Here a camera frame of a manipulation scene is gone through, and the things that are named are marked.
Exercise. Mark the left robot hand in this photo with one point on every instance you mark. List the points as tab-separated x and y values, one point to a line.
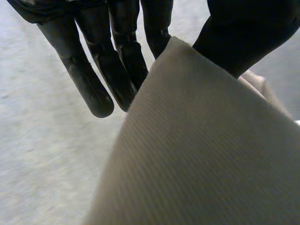
241	32

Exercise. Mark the beige shorts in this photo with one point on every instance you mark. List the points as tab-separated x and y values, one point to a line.
199	145

